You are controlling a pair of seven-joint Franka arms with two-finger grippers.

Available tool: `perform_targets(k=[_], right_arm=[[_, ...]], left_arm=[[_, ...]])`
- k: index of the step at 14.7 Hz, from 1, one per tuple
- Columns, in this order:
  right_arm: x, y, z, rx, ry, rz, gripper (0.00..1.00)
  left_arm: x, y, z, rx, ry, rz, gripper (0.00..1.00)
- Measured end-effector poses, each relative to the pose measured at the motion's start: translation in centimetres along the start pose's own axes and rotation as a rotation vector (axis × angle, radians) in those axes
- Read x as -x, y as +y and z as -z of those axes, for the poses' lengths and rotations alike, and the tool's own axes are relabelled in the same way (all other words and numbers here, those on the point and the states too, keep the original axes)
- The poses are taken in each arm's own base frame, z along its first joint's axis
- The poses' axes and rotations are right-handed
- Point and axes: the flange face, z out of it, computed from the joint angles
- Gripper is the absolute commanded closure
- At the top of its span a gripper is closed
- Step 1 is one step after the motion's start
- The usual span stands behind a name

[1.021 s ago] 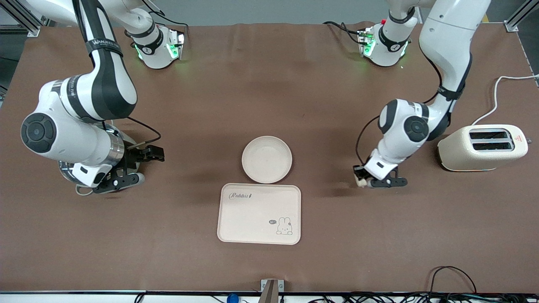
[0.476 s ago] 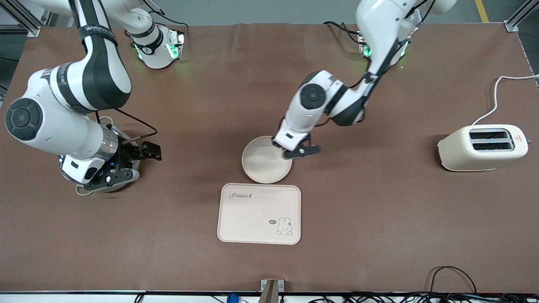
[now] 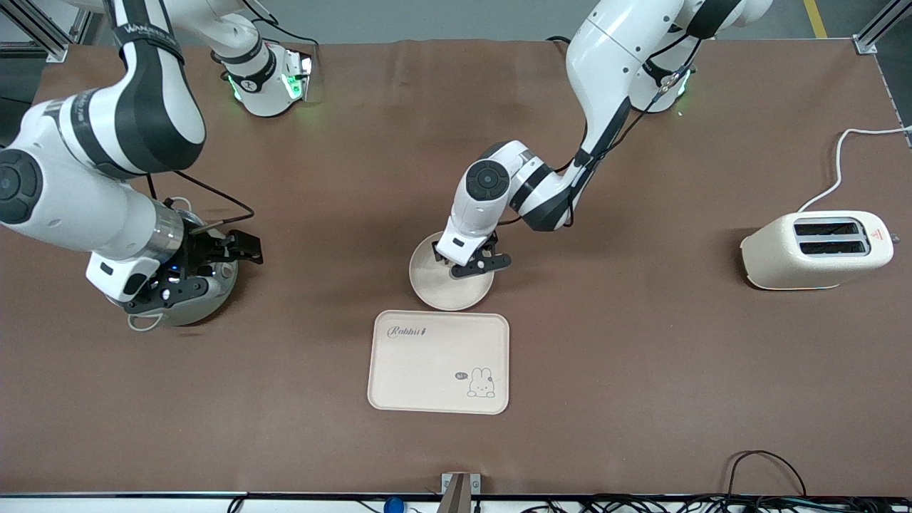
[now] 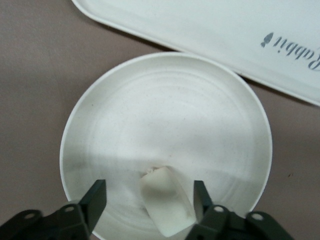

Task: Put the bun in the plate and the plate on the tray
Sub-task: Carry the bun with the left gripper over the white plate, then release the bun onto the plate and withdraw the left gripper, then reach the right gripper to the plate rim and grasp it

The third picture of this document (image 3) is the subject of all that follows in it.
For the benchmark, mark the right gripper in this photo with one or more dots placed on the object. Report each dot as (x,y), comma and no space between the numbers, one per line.
(204,251)

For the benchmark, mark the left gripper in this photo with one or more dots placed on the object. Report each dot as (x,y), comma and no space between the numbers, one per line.
(437,255)

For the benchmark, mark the round cream plate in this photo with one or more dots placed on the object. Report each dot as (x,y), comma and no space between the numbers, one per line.
(442,288)

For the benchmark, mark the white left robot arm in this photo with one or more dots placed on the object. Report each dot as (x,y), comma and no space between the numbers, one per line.
(605,57)

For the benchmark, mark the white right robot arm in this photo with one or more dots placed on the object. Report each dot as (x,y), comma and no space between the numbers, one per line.
(149,107)

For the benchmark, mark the cream rabbit print tray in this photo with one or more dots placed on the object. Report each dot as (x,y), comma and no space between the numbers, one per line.
(427,370)

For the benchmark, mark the blue round knob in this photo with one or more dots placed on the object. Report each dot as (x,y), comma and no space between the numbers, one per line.
(393,506)

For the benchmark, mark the white two-slot toaster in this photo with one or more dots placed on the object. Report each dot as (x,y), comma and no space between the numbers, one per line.
(784,260)

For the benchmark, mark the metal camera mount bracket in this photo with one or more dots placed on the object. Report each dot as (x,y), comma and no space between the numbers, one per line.
(459,491)

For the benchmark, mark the aluminium frame profile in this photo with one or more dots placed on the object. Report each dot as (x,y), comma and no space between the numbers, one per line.
(43,28)
(880,25)

